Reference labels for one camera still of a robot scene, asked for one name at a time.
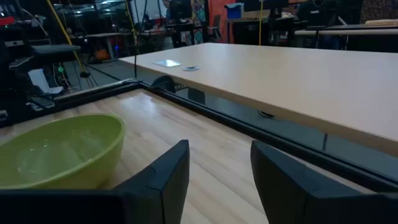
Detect grey padded seat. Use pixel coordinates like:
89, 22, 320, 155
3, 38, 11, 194
30, 44, 81, 57

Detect person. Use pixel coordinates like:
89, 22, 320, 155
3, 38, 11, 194
295, 0, 340, 29

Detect large beige table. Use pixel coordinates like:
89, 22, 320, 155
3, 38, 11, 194
119, 42, 398, 156

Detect green plastic bowl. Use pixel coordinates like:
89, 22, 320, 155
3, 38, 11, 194
0, 113, 127, 190

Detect blue storage bin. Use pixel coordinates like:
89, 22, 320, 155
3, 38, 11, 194
224, 2, 245, 19

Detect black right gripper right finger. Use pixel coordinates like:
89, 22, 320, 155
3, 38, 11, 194
251, 139, 376, 224

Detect black caster wheel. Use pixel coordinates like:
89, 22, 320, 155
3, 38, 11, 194
151, 75, 176, 93

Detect white card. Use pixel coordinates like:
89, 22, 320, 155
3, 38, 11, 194
153, 59, 183, 68

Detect black computer monitor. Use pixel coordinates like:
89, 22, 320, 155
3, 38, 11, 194
169, 0, 193, 21

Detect light wooden bench top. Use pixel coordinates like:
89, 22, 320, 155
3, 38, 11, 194
294, 29, 398, 37

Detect yellow cable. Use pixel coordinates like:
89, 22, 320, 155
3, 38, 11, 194
45, 0, 91, 78
258, 0, 264, 46
124, 0, 138, 45

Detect orange wall panel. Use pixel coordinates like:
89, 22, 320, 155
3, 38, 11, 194
208, 0, 237, 43

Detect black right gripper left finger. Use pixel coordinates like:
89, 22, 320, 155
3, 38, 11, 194
113, 139, 190, 224

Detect white paper sheet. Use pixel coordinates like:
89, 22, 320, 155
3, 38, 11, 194
27, 68, 65, 95

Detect orange ball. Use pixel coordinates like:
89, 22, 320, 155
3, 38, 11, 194
95, 49, 110, 61

